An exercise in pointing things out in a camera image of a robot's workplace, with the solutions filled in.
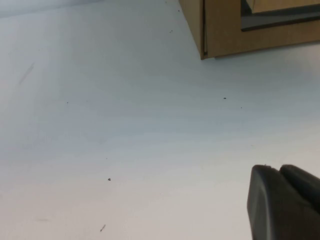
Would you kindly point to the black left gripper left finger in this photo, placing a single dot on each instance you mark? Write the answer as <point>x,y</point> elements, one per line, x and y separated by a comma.
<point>272,207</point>

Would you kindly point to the brown cardboard shoe box sleeve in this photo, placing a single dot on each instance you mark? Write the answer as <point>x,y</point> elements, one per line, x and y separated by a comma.
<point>193,22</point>

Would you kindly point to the brown windowed shoe box drawer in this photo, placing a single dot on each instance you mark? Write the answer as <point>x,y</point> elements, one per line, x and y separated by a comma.
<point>225,37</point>

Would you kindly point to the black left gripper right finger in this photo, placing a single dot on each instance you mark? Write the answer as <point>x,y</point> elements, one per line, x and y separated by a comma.
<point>303,180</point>

